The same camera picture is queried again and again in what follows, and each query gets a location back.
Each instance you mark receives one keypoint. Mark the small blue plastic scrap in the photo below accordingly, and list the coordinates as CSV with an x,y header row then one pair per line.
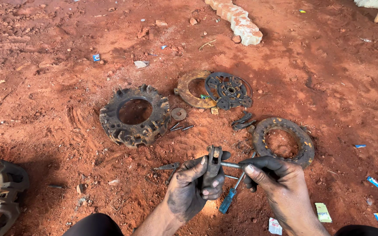
x,y
360,146

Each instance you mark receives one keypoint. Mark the black clutch lever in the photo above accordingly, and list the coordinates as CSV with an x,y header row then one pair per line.
x,y
242,118
244,125

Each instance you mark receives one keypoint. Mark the person's right hand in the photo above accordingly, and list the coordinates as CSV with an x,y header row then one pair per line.
x,y
284,190

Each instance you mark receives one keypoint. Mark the person's black trouser leg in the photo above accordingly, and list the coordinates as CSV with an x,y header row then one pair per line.
x,y
93,226
363,231

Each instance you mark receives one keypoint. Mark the crumpled white paper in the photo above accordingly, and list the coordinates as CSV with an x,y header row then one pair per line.
x,y
140,64

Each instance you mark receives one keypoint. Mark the black clutch friction disc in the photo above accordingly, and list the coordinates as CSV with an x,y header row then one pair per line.
x,y
229,90

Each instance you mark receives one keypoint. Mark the small reddish stone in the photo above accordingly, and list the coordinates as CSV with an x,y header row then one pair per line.
x,y
80,188

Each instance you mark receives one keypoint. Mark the small yellow wrapper piece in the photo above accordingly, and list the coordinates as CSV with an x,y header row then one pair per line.
x,y
214,110

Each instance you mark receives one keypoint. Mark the blue foil wrapper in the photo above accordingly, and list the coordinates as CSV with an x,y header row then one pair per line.
x,y
374,183

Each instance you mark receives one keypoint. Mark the row of pale bricks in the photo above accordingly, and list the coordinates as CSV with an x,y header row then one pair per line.
x,y
241,23

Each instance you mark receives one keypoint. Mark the dry twig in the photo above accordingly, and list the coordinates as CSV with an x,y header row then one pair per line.
x,y
207,44

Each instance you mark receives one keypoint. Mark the round rusty washer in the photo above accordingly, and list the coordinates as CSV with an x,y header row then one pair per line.
x,y
179,113

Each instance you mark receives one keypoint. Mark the green white wrapper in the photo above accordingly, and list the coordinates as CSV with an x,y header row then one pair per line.
x,y
323,212

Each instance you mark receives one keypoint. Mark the steel pin rod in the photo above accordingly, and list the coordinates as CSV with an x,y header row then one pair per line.
x,y
231,165

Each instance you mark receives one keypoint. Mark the dark steel bolt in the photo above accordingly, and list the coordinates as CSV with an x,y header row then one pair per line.
x,y
177,128
174,126
187,127

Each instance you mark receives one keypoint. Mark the white red wrapper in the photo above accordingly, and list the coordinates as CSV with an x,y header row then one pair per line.
x,y
275,226

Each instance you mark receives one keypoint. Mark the small green wrapper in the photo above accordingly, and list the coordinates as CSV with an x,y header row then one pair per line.
x,y
204,96

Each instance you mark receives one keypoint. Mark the black clutch cover housing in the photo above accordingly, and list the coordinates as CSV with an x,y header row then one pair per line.
x,y
133,134

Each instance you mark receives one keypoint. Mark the person's left hand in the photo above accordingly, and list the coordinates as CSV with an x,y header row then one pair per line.
x,y
185,193

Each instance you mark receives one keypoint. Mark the small blue white wrapper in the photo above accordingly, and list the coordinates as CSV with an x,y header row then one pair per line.
x,y
96,57

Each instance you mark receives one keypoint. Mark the short steel pin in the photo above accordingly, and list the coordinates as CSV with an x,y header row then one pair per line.
x,y
231,177

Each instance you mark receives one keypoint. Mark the greasy clutch release lever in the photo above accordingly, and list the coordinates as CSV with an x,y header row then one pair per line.
x,y
214,164

